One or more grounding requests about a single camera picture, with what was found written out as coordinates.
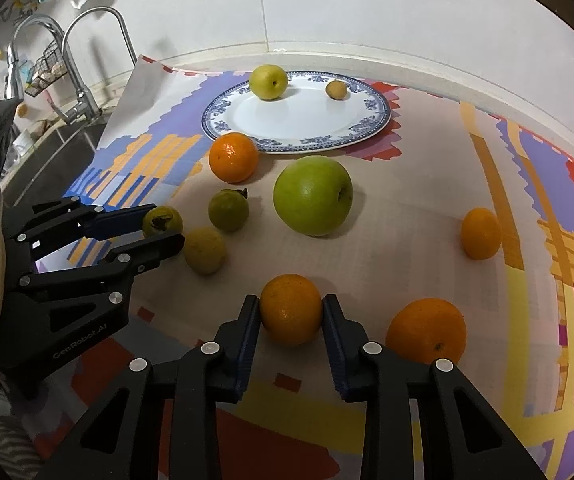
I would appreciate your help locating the small yellow round fruit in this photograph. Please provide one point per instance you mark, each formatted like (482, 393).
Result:
(205, 251)

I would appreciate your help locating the steel kitchen sink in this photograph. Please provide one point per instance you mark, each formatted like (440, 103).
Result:
(52, 160)

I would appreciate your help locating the small green fruit with calyx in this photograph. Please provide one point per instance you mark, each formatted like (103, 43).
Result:
(228, 210)
(164, 220)

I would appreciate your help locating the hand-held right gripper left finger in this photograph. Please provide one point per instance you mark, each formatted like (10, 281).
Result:
(248, 342)

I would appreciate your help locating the small mandarin orange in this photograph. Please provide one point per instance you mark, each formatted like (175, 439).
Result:
(481, 233)

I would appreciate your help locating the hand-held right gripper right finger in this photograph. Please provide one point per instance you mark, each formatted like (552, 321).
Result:
(334, 352)

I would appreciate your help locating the tall arched steel faucet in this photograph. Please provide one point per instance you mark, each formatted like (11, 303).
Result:
(79, 85)

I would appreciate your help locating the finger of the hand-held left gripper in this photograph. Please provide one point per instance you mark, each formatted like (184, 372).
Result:
(157, 247)
(117, 220)

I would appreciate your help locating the yellow-green pear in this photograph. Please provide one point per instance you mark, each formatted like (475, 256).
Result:
(268, 81)

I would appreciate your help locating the large green apple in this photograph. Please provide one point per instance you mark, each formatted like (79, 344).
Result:
(312, 195)

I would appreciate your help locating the colourful patterned table mat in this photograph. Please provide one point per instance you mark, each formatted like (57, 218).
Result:
(417, 185)

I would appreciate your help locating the blue patterned white plate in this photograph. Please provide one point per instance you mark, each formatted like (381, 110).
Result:
(297, 120)

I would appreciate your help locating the small brown round fruit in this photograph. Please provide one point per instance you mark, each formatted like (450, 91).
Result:
(336, 90)

